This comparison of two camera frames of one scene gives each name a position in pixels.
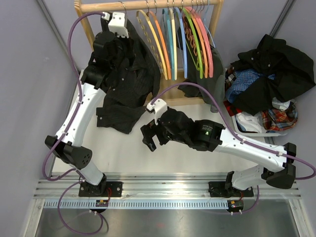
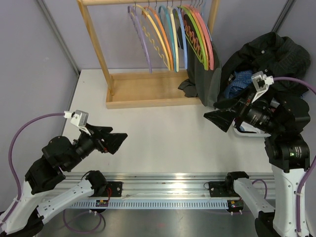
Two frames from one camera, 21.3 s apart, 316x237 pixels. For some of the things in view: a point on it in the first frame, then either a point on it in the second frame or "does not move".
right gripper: x=150 y=130 -> x=241 y=106
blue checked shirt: x=242 y=78 does not move
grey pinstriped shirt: x=127 y=92 -> x=279 y=57
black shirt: x=290 y=73 -> x=294 y=98
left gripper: x=129 y=44 -> x=113 y=142
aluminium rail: x=65 y=185 does not move
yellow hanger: x=147 y=30 -> x=145 y=9
